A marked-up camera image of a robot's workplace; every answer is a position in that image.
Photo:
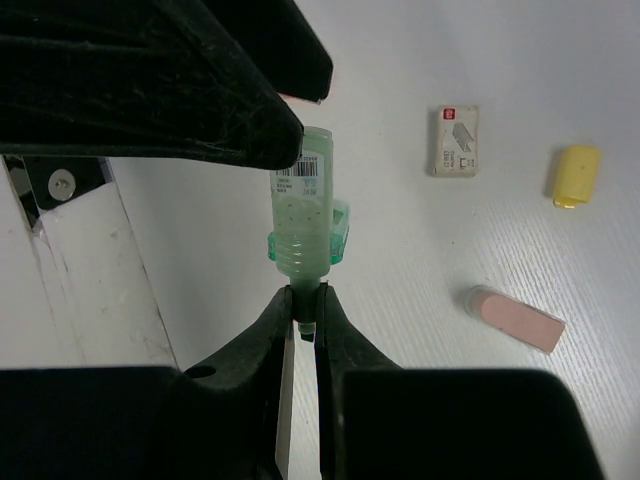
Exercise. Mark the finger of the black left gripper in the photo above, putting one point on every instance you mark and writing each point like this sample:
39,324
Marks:
282,45
136,79

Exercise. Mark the grey boxed eraser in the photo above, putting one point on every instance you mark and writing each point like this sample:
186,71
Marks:
454,151

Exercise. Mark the green highlighter pen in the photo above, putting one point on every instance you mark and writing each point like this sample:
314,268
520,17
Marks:
310,225

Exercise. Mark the pink mini stapler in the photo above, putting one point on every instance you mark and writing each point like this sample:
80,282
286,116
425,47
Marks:
514,318

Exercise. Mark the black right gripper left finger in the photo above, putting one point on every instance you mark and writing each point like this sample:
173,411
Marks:
227,417

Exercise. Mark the yellow eraser block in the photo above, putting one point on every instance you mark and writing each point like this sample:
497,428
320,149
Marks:
574,176

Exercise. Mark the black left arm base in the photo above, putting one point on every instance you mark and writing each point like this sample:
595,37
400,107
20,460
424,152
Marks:
44,183

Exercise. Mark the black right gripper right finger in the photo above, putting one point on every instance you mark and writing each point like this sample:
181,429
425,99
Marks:
378,420

